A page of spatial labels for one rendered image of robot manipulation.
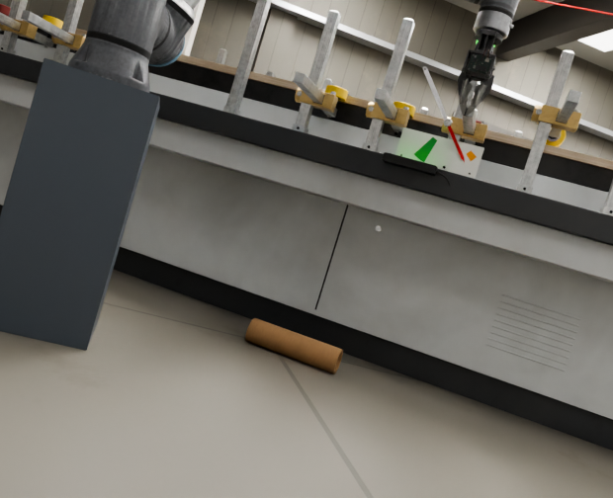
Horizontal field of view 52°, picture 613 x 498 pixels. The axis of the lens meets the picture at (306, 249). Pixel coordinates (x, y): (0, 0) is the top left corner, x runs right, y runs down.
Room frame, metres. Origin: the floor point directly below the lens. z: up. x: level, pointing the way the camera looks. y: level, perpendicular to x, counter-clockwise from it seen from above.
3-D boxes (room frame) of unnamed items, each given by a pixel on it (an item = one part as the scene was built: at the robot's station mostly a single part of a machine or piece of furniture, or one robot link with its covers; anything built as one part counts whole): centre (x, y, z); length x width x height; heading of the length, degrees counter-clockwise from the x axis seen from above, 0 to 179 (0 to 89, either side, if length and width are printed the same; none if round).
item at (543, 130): (1.93, -0.58, 0.91); 0.03 x 0.03 x 0.48; 75
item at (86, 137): (1.49, 0.56, 0.30); 0.25 x 0.25 x 0.60; 15
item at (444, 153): (1.98, -0.31, 0.75); 0.26 x 0.01 x 0.10; 75
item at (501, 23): (1.65, -0.29, 1.05); 0.10 x 0.09 x 0.05; 75
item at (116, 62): (1.49, 0.56, 0.65); 0.19 x 0.19 x 0.10
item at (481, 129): (2.00, -0.37, 0.84); 0.13 x 0.06 x 0.05; 75
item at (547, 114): (1.93, -0.61, 0.94); 0.13 x 0.06 x 0.05; 75
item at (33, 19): (2.33, 1.08, 0.81); 0.43 x 0.03 x 0.04; 165
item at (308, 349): (1.94, -0.05, 0.04); 0.30 x 0.08 x 0.08; 75
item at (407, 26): (2.06, -0.10, 0.91); 0.03 x 0.03 x 0.48; 75
